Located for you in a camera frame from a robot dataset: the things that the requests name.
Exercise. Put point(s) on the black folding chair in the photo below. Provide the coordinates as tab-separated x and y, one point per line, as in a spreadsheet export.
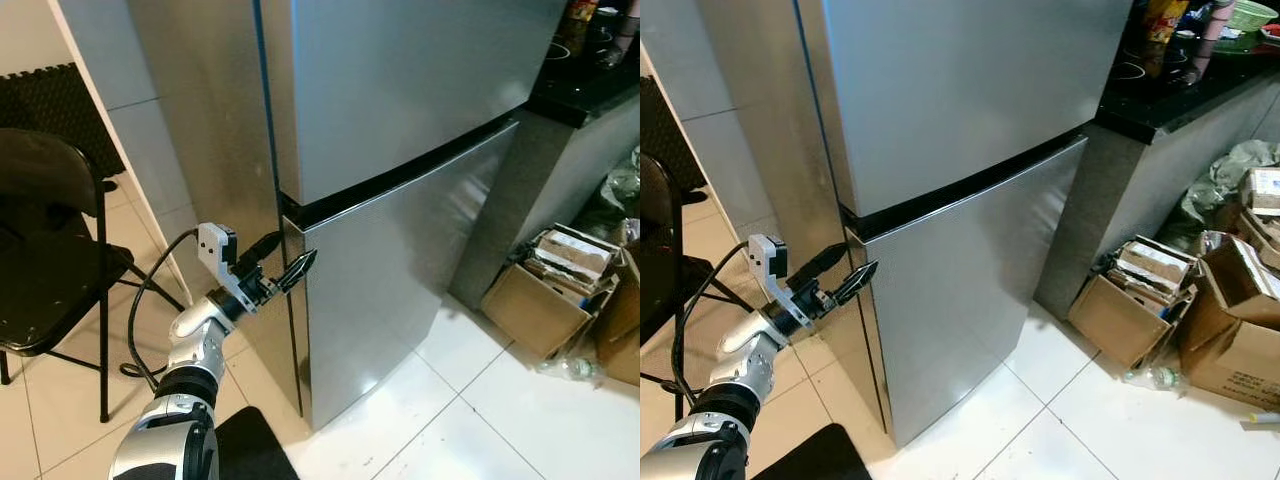
50	270
655	280

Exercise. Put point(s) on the green plastic bag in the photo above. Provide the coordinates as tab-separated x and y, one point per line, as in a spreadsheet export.
620	190
1215	185

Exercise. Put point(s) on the cardboard box white label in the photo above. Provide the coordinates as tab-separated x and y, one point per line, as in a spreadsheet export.
1262	190

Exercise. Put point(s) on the black floor mat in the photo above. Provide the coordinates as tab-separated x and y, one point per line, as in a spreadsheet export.
250	455
815	460

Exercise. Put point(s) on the open cardboard box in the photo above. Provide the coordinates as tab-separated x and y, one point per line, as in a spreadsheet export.
1115	320
530	310

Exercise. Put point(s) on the red yellow snack bag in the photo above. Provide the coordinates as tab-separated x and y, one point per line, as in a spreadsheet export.
1165	18
578	20

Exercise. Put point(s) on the grey kitchen cabinet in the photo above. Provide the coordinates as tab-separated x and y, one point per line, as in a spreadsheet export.
540	180
1130	180

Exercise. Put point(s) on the empty clear plastic bottle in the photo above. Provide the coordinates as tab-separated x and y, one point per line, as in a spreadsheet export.
1158	378
575	368

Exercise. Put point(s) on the black foam tile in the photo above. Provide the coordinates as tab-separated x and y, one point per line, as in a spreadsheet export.
60	105
672	130

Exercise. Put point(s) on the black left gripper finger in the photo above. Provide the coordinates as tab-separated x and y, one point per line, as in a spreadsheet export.
860	282
822	262
262	250
298	270

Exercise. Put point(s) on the white marker pen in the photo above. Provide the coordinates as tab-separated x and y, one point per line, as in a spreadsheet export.
1262	418

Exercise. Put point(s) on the green plastic basket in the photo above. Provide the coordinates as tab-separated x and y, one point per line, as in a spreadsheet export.
1255	15

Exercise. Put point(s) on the silver two-door fridge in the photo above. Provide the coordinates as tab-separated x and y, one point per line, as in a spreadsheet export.
400	100
960	100

